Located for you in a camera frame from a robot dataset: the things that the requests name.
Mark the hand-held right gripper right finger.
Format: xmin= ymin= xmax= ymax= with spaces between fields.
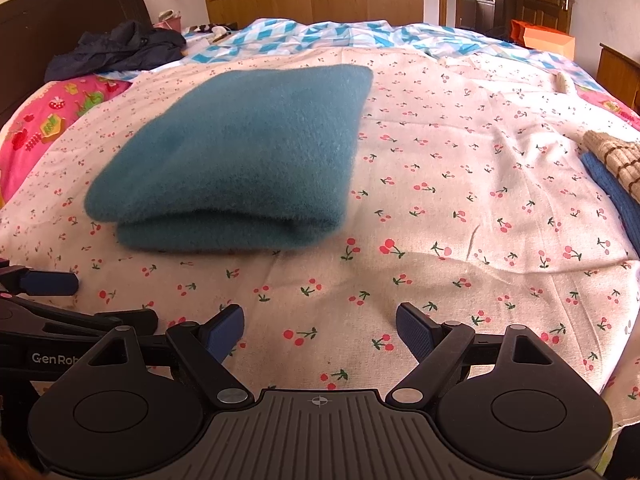
xmin=385 ymin=302 xmax=554 ymax=409

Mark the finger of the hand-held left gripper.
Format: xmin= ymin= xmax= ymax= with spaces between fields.
xmin=0 ymin=294 xmax=159 ymax=338
xmin=0 ymin=259 xmax=81 ymax=297

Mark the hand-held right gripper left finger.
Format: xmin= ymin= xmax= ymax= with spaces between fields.
xmin=89 ymin=304 xmax=255 ymax=409

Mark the teal fuzzy sweater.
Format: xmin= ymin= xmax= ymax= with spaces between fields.
xmin=84 ymin=64 xmax=375 ymax=252

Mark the white cherry print bedsheet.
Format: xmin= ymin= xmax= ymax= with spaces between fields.
xmin=0 ymin=47 xmax=640 ymax=428

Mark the blue knit garment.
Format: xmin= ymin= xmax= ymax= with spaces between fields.
xmin=580 ymin=152 xmax=640 ymax=257

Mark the dark navy jacket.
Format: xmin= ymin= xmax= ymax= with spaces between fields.
xmin=45 ymin=20 xmax=189 ymax=84

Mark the beige striped knit garment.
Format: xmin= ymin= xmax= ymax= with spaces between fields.
xmin=580 ymin=130 xmax=640 ymax=206

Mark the dark wooden headboard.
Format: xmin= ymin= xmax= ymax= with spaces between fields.
xmin=0 ymin=0 xmax=155 ymax=128

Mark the pink container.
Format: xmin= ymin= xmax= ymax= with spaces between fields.
xmin=152 ymin=9 xmax=184 ymax=34

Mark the small cream cloth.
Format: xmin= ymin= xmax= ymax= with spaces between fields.
xmin=550 ymin=72 xmax=576 ymax=96

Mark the blue white patterned quilt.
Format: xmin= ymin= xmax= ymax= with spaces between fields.
xmin=150 ymin=17 xmax=603 ymax=88

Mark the orange box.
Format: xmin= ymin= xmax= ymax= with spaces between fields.
xmin=510 ymin=19 xmax=577 ymax=59

